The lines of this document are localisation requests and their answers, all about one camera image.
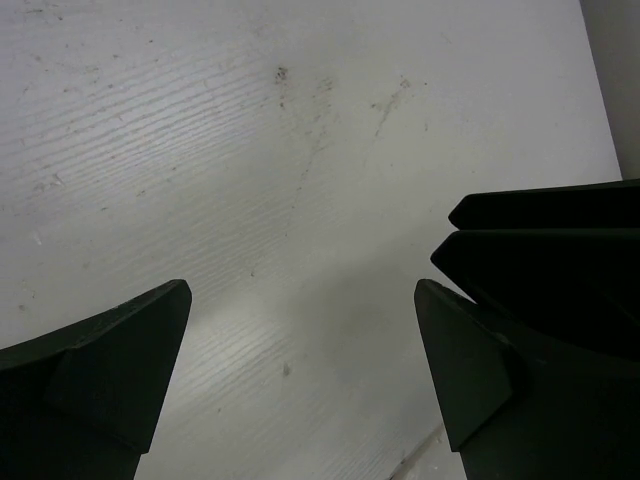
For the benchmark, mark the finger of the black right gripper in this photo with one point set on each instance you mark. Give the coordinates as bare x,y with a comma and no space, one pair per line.
564,292
603,205

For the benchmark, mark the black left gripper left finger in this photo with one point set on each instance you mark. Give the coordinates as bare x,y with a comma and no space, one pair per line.
84,401

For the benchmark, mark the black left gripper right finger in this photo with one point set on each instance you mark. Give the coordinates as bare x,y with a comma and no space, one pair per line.
519,404

